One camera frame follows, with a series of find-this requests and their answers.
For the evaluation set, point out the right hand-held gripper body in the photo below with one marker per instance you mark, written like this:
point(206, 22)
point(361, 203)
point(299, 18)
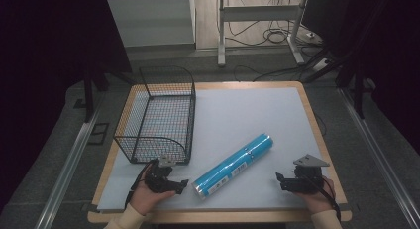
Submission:
point(305, 176)

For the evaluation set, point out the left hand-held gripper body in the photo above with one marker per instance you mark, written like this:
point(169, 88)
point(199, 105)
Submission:
point(157, 176)

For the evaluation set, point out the blue cylindrical roll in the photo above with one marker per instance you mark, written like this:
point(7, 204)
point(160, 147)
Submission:
point(233, 165)

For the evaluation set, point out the person's left hand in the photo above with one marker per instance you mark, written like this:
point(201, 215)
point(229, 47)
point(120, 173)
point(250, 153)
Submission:
point(148, 198)

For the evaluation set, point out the person's right hand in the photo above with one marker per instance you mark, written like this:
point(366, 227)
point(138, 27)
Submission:
point(316, 199)

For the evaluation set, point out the black stand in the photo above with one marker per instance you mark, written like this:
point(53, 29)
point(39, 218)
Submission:
point(94, 90)
point(350, 73)

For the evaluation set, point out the white power strip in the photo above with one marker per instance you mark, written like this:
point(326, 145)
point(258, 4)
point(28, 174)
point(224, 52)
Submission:
point(321, 64)

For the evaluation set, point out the dark curtain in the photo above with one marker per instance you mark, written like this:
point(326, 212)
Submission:
point(49, 73)
point(383, 57)

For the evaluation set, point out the white panel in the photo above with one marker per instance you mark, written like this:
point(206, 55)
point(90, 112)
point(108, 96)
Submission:
point(152, 21)

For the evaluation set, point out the aluminium floor rail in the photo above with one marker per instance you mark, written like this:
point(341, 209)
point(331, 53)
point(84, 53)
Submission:
point(379, 156)
point(66, 176)

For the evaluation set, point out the white metal desk frame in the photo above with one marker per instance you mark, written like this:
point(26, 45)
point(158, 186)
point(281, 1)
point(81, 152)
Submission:
point(261, 27)

